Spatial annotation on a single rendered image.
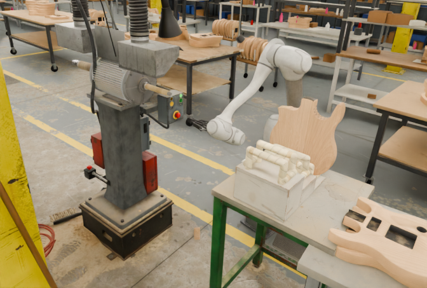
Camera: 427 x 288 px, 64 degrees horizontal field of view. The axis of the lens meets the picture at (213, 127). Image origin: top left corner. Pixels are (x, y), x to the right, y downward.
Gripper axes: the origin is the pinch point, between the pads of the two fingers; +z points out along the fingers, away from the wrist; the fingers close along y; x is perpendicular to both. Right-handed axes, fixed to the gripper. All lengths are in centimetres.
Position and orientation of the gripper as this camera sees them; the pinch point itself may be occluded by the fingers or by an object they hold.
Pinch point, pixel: (192, 121)
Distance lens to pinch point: 230.3
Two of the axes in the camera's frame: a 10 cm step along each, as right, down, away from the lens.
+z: -7.9, -2.9, 5.5
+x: 0.3, -9.0, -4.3
